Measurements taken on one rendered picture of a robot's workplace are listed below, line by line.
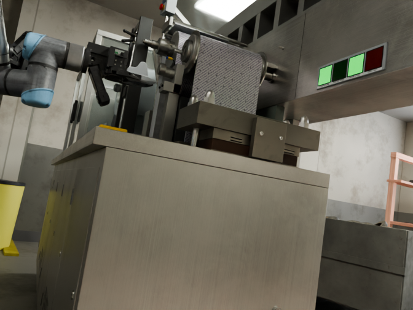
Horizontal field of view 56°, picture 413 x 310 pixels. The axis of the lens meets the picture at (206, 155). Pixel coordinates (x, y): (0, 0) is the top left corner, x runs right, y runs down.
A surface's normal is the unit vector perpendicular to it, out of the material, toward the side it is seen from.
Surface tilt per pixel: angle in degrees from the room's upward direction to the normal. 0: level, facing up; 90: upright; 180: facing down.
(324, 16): 90
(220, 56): 90
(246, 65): 90
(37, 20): 90
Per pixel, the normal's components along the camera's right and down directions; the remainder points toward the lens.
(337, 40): -0.90, -0.18
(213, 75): 0.40, -0.04
